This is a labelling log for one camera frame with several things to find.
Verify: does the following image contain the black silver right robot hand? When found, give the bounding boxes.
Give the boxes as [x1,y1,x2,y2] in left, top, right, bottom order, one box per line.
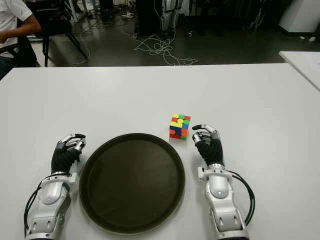
[191,123,225,167]

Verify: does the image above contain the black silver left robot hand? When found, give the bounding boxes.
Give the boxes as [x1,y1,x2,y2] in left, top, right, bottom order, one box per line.
[51,133,88,176]

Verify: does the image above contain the multicoloured Rubik's cube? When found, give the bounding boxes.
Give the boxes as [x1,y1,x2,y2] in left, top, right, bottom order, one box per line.
[169,113,192,141]

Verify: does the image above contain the round dark brown plate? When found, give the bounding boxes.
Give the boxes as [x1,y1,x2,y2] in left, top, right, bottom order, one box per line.
[79,132,186,232]

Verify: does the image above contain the white side table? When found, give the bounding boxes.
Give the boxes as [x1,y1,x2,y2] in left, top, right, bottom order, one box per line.
[278,50,320,92]

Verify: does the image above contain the black chair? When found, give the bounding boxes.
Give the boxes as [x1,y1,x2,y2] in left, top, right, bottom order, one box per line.
[32,0,89,68]

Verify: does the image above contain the black cabinet on wheels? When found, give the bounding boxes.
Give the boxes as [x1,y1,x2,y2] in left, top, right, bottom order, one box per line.
[134,0,166,37]

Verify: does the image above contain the seated person white shirt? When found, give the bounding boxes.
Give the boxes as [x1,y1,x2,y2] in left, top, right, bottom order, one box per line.
[0,0,42,81]

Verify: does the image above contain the white cabinet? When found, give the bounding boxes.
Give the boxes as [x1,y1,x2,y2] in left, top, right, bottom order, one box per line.
[278,0,320,33]

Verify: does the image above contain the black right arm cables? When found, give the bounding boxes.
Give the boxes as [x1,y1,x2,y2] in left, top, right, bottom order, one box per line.
[224,169,256,225]

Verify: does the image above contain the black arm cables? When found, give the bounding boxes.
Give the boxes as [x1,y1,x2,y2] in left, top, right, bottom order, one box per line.
[224,169,256,225]
[23,179,45,237]

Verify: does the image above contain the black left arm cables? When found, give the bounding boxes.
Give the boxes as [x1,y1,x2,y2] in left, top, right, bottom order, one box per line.
[23,179,45,237]

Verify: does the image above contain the tangled white floor cable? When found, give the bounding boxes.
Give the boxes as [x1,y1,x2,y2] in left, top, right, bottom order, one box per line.
[121,0,200,66]

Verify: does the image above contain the white frame desk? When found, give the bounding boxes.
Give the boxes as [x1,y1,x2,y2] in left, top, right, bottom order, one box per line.
[71,0,89,23]

